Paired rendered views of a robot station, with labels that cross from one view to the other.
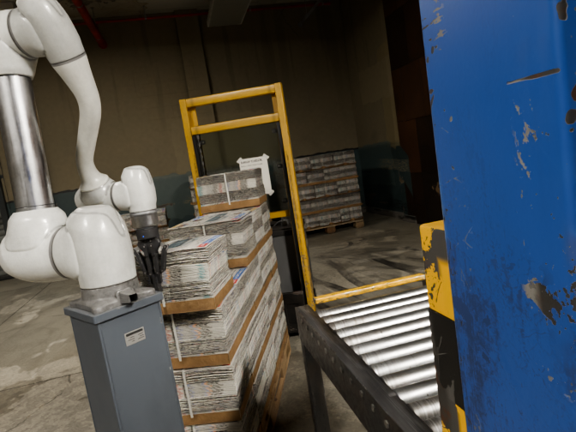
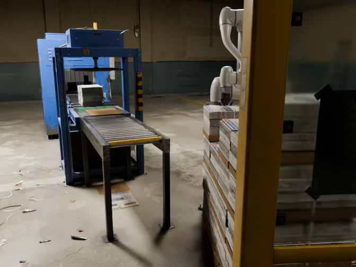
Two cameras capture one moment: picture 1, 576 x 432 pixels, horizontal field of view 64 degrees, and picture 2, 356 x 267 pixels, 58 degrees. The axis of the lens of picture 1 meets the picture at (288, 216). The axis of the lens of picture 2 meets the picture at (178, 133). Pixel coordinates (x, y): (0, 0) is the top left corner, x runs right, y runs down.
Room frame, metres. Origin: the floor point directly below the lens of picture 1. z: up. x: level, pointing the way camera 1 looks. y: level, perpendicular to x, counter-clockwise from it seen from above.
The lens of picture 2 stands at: (4.07, -0.42, 1.44)
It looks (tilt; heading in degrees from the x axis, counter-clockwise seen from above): 13 degrees down; 169
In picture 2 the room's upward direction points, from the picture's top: straight up
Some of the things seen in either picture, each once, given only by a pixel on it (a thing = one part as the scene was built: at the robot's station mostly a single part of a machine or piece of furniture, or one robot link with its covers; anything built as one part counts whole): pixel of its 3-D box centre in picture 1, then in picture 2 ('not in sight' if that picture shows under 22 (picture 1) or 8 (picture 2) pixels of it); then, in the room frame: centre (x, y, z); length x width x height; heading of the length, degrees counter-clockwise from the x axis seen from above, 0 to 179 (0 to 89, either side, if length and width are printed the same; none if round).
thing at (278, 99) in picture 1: (294, 206); (252, 232); (3.33, -0.05, 0.97); 0.09 x 0.09 x 1.75; 83
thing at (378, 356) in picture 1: (439, 344); (122, 132); (1.16, -0.35, 0.77); 0.47 x 0.05 x 0.05; 102
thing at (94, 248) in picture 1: (98, 243); (220, 88); (1.28, 0.54, 1.17); 0.18 x 0.16 x 0.22; 75
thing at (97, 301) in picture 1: (114, 291); (216, 104); (1.27, 0.52, 1.03); 0.22 x 0.18 x 0.06; 46
